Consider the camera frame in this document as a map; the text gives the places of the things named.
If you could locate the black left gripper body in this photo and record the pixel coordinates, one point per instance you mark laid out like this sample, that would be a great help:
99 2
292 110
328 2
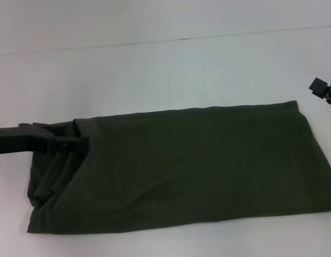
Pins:
21 140

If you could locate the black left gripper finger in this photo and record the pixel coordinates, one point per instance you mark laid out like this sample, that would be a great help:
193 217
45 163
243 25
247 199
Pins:
71 144
57 129

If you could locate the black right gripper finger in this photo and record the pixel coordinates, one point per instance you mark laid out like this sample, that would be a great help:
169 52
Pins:
322 87

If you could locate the dark green printed T-shirt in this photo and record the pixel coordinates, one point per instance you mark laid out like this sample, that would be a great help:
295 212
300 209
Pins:
187 166

